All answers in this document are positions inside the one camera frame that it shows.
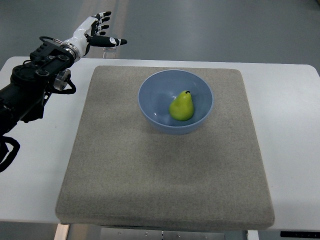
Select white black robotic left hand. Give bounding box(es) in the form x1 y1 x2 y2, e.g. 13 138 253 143
60 11 128 62

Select green pear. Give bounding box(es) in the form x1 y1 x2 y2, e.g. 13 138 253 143
168 90 195 121

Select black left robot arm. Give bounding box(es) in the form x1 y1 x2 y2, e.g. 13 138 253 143
0 36 79 172

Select blue ceramic bowl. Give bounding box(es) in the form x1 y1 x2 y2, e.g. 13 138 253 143
137 69 214 135

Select small clear floor plate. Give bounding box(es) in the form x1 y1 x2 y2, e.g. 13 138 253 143
103 43 117 51

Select grey felt mat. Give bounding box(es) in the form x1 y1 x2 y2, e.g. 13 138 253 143
55 66 275 232

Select metal table frame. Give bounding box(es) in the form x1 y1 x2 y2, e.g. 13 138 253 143
54 224 260 240

